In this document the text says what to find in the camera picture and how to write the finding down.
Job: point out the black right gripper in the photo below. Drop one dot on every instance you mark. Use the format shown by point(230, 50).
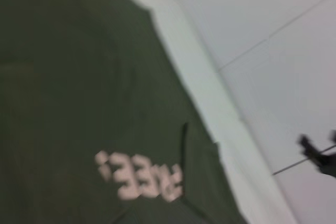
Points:
point(328, 165)

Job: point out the dark green FREE t-shirt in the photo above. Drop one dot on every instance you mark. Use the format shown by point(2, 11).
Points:
point(78, 90)

